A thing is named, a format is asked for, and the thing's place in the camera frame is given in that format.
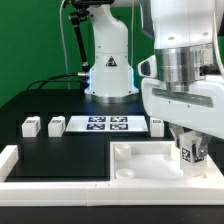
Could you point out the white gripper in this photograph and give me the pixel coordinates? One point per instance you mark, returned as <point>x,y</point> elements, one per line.
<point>200,109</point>

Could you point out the white square tabletop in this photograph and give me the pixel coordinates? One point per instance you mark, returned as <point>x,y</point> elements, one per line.
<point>156,161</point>

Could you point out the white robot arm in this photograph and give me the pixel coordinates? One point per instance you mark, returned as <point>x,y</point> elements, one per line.
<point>175,88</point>

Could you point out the white marker plate with tags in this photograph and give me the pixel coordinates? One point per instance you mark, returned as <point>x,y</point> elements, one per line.
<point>107,124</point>

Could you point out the white U-shaped fence wall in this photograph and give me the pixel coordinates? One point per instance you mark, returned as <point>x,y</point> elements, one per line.
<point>100,193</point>

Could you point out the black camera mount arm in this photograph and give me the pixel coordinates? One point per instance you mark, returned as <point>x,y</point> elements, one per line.
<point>81,15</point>

